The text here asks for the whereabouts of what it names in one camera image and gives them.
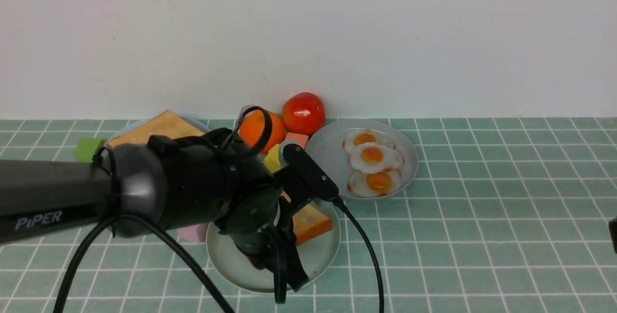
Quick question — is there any grey plate with eggs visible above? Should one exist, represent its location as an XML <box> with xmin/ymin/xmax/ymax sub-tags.
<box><xmin>306</xmin><ymin>118</ymin><xmax>419</xmax><ymax>200</ymax></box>

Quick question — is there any lilac pink cube block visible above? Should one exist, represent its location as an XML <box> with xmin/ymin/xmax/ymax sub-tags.
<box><xmin>177</xmin><ymin>223</ymin><xmax>209</xmax><ymax>244</ymax></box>

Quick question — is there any salmon pink cube block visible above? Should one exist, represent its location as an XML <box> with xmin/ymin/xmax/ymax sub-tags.
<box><xmin>284</xmin><ymin>132</ymin><xmax>309</xmax><ymax>150</ymax></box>

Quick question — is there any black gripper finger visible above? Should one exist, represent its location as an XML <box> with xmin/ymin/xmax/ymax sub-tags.
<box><xmin>285</xmin><ymin>243</ymin><xmax>309</xmax><ymax>292</ymax></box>

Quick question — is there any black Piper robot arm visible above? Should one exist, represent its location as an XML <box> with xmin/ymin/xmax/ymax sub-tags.
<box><xmin>0</xmin><ymin>128</ymin><xmax>309</xmax><ymax>303</ymax></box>

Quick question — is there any light blue bread plate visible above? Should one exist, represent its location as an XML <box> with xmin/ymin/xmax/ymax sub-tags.
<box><xmin>106</xmin><ymin>116</ymin><xmax>210</xmax><ymax>144</ymax></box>

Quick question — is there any green cube block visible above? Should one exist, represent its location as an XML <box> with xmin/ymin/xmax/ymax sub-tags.
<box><xmin>73</xmin><ymin>137</ymin><xmax>106</xmax><ymax>162</ymax></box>

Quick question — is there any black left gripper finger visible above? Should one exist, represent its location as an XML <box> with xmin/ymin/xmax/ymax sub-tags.
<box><xmin>273</xmin><ymin>241</ymin><xmax>287</xmax><ymax>304</ymax></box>

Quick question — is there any fried egg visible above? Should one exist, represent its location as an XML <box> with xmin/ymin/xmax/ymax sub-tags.
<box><xmin>347</xmin><ymin>170</ymin><xmax>402</xmax><ymax>198</ymax></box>
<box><xmin>349</xmin><ymin>142</ymin><xmax>404</xmax><ymax>174</ymax></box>
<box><xmin>342</xmin><ymin>129</ymin><xmax>395</xmax><ymax>153</ymax></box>

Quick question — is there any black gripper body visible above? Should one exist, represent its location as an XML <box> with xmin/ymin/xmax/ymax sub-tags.
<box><xmin>215</xmin><ymin>186</ymin><xmax>293</xmax><ymax>271</ymax></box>

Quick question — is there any black camera cable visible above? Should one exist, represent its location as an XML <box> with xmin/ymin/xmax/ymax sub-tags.
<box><xmin>333</xmin><ymin>197</ymin><xmax>385</xmax><ymax>313</ymax></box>

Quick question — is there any toast slice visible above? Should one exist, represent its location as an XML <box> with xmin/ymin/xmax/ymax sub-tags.
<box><xmin>106</xmin><ymin>110</ymin><xmax>205</xmax><ymax>148</ymax></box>
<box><xmin>292</xmin><ymin>201</ymin><xmax>333</xmax><ymax>247</ymax></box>

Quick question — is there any red tomato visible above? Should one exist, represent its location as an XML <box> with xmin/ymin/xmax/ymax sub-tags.
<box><xmin>282</xmin><ymin>93</ymin><xmax>326</xmax><ymax>136</ymax></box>

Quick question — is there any orange fruit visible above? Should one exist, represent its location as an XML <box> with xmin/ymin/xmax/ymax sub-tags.
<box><xmin>239</xmin><ymin>111</ymin><xmax>286</xmax><ymax>153</ymax></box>

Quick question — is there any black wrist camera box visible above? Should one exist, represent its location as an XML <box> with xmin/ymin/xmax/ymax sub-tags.
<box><xmin>279</xmin><ymin>141</ymin><xmax>342</xmax><ymax>204</ymax></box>

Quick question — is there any green round front plate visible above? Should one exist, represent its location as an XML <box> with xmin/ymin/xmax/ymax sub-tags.
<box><xmin>205</xmin><ymin>204</ymin><xmax>341</xmax><ymax>295</ymax></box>

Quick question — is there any yellow cube block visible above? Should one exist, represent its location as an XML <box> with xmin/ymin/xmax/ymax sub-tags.
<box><xmin>264</xmin><ymin>144</ymin><xmax>283</xmax><ymax>173</ymax></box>

